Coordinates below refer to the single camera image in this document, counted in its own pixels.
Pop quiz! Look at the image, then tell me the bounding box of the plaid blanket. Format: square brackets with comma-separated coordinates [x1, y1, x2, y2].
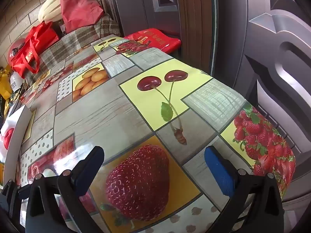
[24, 15, 122, 85]

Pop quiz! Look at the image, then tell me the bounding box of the grey plastic chair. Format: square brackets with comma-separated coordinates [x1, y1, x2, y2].
[245, 12, 311, 209]

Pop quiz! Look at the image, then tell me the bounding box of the cream foam roll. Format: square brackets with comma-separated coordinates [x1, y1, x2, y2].
[38, 0, 67, 23]

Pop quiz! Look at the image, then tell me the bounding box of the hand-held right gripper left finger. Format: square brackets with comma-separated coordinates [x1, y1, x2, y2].
[25, 146, 105, 233]

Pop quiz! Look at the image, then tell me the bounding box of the brown metal door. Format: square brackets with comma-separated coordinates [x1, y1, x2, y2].
[97, 0, 311, 83]

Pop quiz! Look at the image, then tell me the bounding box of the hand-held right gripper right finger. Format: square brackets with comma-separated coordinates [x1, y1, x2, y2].
[204, 146, 285, 233]

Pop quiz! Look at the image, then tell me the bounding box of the yellow shopping bag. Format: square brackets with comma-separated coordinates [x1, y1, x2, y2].
[0, 65, 12, 100]

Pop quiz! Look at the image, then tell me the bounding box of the flat red printed bag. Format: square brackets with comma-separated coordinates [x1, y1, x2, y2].
[124, 28, 182, 54]

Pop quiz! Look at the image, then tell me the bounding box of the glossy red gift bag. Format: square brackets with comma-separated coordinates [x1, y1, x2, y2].
[10, 21, 61, 78]

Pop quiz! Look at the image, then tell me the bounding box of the red helmet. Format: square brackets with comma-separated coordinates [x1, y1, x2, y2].
[7, 37, 27, 63]

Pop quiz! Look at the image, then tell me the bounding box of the white helmet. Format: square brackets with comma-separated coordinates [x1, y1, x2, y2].
[10, 71, 25, 93]

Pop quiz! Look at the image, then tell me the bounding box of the white cardboard box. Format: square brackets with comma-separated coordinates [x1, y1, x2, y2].
[0, 104, 37, 182]

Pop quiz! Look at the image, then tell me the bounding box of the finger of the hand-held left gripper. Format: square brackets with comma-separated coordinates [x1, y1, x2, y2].
[0, 179, 27, 222]

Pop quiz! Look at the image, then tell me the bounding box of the dark red fabric tote bag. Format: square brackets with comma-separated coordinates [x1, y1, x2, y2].
[59, 0, 105, 33]

